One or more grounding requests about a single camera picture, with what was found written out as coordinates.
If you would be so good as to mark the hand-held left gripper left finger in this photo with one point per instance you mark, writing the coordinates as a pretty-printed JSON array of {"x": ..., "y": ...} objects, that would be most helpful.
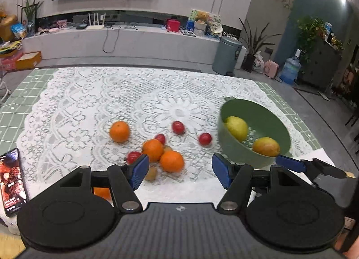
[{"x": 140, "y": 172}]

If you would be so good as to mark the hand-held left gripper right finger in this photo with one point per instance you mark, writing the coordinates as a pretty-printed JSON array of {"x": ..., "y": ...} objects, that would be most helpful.
[{"x": 221, "y": 170}]

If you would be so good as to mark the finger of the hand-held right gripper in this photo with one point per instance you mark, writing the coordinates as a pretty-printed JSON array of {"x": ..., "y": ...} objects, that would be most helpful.
[{"x": 291, "y": 163}]

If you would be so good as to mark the brown kiwi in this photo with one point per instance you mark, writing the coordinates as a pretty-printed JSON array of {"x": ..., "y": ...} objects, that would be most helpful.
[
  {"x": 152, "y": 174},
  {"x": 167, "y": 149}
]

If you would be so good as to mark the orange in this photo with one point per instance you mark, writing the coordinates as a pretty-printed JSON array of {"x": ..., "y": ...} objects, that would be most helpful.
[
  {"x": 102, "y": 193},
  {"x": 171, "y": 161},
  {"x": 119, "y": 131},
  {"x": 153, "y": 150}
]

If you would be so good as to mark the green plastic bowl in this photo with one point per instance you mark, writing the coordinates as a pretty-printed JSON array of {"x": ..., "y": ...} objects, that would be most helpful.
[{"x": 252, "y": 113}]

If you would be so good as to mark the orange yellow mango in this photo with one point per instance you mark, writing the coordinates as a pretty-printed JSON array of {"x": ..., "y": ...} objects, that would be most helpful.
[{"x": 266, "y": 146}]

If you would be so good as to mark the green-yellow mango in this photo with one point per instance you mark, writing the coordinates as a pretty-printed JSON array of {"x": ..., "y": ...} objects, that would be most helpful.
[{"x": 237, "y": 128}]

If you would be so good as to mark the white lace tablecloth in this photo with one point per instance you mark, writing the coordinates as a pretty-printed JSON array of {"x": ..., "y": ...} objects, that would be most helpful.
[
  {"x": 16, "y": 113},
  {"x": 84, "y": 101}
]

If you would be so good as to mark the blue water jug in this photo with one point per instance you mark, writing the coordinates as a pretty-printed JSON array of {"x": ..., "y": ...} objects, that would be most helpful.
[{"x": 290, "y": 71}]

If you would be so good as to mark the pink fan heater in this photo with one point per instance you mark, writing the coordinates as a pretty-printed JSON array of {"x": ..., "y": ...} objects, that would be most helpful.
[{"x": 271, "y": 68}]

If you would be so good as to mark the white plastic bag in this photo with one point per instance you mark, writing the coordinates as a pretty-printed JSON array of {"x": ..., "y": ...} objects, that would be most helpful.
[{"x": 258, "y": 63}]

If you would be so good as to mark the grey drawer cabinet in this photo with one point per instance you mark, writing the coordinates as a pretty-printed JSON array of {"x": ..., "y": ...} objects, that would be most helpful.
[{"x": 322, "y": 62}]

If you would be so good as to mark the long-leaf plant in black pot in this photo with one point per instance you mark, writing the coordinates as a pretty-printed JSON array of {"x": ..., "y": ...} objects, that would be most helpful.
[{"x": 248, "y": 62}]

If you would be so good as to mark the grey pedal trash can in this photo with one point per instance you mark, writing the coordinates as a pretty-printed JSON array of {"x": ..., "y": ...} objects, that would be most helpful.
[{"x": 225, "y": 56}]

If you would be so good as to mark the white marble tv console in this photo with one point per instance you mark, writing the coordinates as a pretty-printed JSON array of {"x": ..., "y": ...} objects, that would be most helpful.
[{"x": 140, "y": 45}]

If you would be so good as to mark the black smartphone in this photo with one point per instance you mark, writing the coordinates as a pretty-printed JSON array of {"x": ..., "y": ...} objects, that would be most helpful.
[{"x": 12, "y": 181}]

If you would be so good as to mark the group of small bottles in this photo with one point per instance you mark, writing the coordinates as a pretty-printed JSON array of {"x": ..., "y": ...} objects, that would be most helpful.
[{"x": 333, "y": 38}]

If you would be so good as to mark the green ivy plant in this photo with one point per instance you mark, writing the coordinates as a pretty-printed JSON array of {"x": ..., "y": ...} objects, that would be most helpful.
[{"x": 311, "y": 28}]

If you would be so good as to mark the blue box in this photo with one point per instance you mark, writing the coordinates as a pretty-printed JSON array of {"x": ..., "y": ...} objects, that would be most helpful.
[{"x": 190, "y": 26}]

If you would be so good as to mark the red box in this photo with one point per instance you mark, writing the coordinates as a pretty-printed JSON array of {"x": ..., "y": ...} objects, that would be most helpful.
[{"x": 174, "y": 25}]

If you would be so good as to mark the white router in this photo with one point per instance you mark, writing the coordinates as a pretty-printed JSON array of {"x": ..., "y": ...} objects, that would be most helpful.
[{"x": 95, "y": 26}]

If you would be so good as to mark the brown teddy bear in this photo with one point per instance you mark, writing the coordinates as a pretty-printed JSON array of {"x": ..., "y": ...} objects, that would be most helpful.
[{"x": 202, "y": 17}]

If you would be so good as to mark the black set-top box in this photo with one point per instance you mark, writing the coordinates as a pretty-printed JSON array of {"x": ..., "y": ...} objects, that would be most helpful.
[{"x": 81, "y": 26}]

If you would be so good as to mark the orange cardboard box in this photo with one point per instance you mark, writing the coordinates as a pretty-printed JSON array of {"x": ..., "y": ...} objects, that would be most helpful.
[{"x": 28, "y": 61}]

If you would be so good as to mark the pink box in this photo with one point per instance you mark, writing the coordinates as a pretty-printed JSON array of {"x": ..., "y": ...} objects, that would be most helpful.
[{"x": 9, "y": 63}]

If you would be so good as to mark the stack of colourful booklets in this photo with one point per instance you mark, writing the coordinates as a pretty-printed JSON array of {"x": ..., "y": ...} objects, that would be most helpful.
[{"x": 9, "y": 47}]

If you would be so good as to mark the blue snack bag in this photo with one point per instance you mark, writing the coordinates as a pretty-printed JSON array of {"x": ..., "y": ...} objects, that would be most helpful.
[{"x": 19, "y": 31}]

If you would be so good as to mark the green plant in glass vase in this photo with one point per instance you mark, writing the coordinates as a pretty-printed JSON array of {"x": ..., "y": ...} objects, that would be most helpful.
[{"x": 30, "y": 9}]

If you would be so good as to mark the black wall socket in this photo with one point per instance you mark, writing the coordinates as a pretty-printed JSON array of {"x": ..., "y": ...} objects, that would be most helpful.
[{"x": 269, "y": 51}]

